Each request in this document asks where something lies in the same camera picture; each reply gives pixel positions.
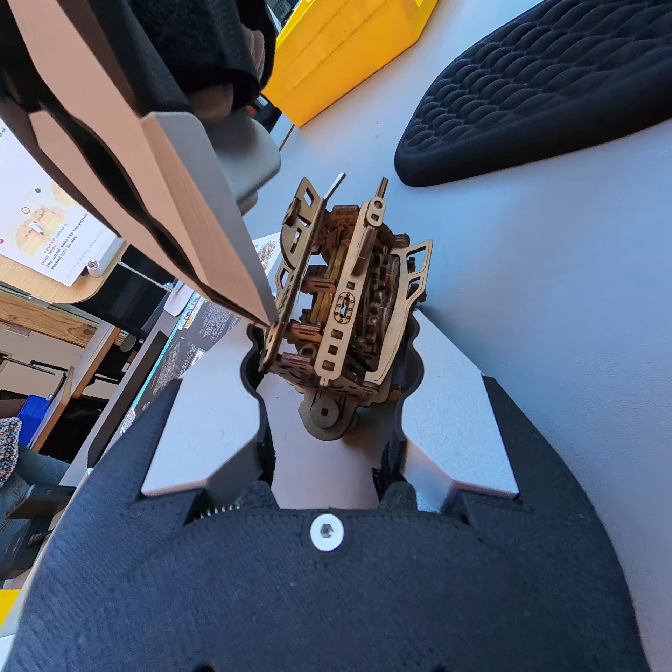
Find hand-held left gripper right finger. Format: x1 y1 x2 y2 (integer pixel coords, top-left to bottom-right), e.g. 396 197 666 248
375 310 520 512

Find yellow plastic bin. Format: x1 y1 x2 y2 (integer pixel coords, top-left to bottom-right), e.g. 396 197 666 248
261 0 439 128

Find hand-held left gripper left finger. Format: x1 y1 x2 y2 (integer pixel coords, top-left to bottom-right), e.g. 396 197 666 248
141 323 276 507

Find document holder stand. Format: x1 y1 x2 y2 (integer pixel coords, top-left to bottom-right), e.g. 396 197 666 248
0 239 197 318

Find dark model kit box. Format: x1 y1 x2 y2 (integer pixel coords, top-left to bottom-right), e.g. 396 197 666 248
120 293 263 436

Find wooden mechanical model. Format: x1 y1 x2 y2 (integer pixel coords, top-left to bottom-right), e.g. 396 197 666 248
258 173 434 441

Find black quilted wrist rest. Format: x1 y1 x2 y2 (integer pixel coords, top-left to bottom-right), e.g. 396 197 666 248
394 0 672 188

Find blue crate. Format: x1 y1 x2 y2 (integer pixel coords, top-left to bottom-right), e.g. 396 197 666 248
17 396 54 448

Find open instruction booklet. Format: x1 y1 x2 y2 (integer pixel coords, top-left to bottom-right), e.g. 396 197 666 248
0 120 120 287

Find person's right hand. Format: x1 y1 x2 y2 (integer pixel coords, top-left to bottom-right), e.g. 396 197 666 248
130 0 277 125

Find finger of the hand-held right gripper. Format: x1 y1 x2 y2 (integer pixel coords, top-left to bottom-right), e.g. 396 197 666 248
29 111 268 327
8 0 280 328

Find illustrated instruction sheet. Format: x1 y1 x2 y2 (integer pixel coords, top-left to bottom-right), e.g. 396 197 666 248
252 232 281 274

